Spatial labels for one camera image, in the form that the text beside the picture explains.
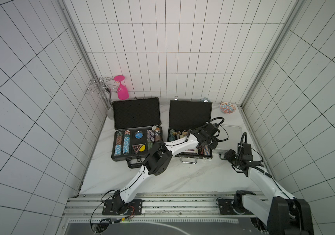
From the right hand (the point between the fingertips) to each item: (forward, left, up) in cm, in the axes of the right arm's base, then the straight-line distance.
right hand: (228, 152), depth 89 cm
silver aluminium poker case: (+1, +4, +16) cm, 17 cm away
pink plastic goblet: (+37, +74, +14) cm, 84 cm away
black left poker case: (+12, +60, +3) cm, 61 cm away
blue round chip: (+9, +59, +2) cm, 59 cm away
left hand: (+4, +9, +1) cm, 10 cm away
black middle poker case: (+21, +28, +9) cm, 35 cm away
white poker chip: (+14, +48, +4) cm, 50 cm away
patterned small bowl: (+42, -8, -2) cm, 42 cm away
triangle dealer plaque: (-1, +58, +3) cm, 58 cm away
